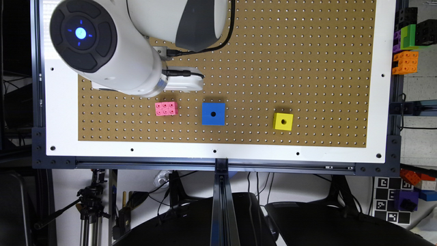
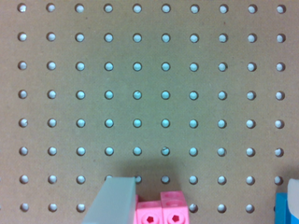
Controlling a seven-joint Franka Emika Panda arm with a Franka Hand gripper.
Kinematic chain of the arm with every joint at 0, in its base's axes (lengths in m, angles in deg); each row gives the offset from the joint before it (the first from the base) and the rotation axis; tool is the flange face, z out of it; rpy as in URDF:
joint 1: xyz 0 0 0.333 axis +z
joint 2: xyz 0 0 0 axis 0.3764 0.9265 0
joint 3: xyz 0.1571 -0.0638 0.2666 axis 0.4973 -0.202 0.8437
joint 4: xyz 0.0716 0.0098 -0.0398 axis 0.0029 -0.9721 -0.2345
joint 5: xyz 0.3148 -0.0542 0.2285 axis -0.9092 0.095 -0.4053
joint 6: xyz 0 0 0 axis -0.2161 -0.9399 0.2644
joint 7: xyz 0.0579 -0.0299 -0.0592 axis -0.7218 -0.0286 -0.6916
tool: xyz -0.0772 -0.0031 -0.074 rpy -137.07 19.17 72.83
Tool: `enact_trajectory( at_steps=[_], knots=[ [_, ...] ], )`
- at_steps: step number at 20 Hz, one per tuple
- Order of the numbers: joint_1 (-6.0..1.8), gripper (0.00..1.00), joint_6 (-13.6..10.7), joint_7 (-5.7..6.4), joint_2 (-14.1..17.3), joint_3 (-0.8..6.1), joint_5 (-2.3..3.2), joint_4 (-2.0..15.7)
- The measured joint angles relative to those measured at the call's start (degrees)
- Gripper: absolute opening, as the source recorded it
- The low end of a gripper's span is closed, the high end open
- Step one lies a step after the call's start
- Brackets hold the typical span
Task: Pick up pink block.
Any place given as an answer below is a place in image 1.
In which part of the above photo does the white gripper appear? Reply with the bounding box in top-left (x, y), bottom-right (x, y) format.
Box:
top-left (164, 66), bottom-right (204, 92)

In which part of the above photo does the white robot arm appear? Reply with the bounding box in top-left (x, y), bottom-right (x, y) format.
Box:
top-left (49, 0), bottom-right (228, 97)

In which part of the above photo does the pink toy block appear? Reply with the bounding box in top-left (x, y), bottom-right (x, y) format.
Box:
top-left (155, 101), bottom-right (178, 116)

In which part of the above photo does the purple toy block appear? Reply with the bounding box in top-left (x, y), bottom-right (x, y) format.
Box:
top-left (393, 30), bottom-right (401, 54)

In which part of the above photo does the orange toy block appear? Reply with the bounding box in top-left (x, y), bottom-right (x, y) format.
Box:
top-left (392, 51), bottom-right (419, 75)

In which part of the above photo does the green toy block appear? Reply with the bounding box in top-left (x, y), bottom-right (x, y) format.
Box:
top-left (400, 24), bottom-right (427, 50)

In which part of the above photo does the black toy block cluster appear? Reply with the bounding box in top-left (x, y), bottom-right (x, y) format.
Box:
top-left (395, 8), bottom-right (436, 46)

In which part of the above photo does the red toy block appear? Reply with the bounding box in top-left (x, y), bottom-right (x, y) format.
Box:
top-left (399, 169), bottom-right (436, 186)

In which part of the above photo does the white toy block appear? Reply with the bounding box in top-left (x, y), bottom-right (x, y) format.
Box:
top-left (414, 180), bottom-right (436, 191)

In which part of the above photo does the blue toy block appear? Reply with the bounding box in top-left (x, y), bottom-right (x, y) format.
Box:
top-left (414, 188), bottom-right (437, 202)

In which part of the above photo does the blue cube with hole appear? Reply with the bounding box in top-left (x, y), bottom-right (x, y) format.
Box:
top-left (201, 102), bottom-right (225, 126)

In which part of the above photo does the yellow cube with hole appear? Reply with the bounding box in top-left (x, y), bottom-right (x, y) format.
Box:
top-left (273, 113), bottom-right (294, 131)

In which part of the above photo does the brown perforated pegboard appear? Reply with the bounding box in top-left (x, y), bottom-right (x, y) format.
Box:
top-left (78, 0), bottom-right (376, 148)

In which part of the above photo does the left black chair back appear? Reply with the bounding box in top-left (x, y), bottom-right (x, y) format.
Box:
top-left (115, 192), bottom-right (276, 246)

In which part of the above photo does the black chair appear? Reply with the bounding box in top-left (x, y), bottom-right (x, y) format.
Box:
top-left (265, 202), bottom-right (431, 246)
top-left (115, 192), bottom-right (276, 246)

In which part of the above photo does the right black chair back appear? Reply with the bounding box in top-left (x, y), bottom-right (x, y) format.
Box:
top-left (265, 202), bottom-right (431, 246)

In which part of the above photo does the fiducial marker board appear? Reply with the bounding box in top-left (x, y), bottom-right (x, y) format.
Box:
top-left (371, 177), bottom-right (413, 226)

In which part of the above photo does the purple cube with black insert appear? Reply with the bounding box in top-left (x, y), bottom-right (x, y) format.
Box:
top-left (394, 190), bottom-right (419, 212)

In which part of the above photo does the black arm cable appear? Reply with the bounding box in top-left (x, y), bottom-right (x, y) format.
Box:
top-left (162, 0), bottom-right (237, 79)

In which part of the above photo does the dark aluminium table frame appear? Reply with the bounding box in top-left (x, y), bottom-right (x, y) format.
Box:
top-left (29, 0), bottom-right (437, 246)

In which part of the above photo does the camera tripod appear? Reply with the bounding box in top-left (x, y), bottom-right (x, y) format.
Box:
top-left (33, 169), bottom-right (111, 246)

